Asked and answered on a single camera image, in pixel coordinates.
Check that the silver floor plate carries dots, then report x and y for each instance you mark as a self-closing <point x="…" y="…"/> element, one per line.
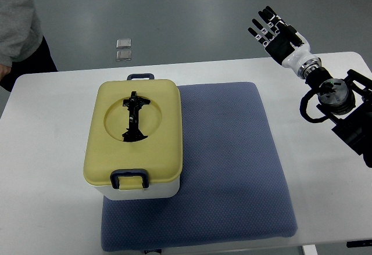
<point x="123" y="43"/>
<point x="124" y="55"/>

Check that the black bracket under table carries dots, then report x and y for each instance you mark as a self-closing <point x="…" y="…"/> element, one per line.
<point x="359" y="243"/>

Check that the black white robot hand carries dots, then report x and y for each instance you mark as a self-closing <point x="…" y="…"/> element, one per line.
<point x="280" y="40"/>

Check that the white storage box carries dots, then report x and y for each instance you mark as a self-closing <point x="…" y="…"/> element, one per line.
<point x="151" y="191"/>

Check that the yellow storage box lid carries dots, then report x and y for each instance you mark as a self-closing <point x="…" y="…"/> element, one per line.
<point x="136" y="135"/>

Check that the lower silver floor plate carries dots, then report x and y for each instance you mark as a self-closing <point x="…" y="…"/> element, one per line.
<point x="124" y="55"/>

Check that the person in grey sweater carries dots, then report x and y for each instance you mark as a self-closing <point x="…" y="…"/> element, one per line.
<point x="24" y="49"/>

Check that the blue padded mat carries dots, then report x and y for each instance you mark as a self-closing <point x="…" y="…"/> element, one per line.
<point x="232" y="186"/>

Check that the upper silver floor plate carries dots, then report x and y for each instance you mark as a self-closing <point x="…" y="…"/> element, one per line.
<point x="123" y="43"/>

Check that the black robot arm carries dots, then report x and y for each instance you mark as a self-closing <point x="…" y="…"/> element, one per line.
<point x="346" y="102"/>

